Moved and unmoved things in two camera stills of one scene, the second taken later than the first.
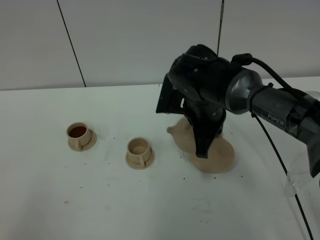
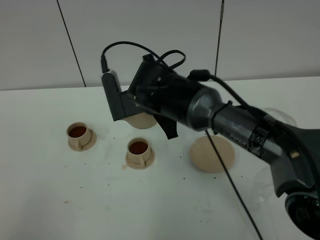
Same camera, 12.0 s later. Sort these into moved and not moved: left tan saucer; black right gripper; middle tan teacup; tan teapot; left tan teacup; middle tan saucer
Moved: tan teapot; black right gripper
Not moved: middle tan saucer; left tan teacup; left tan saucer; middle tan teacup
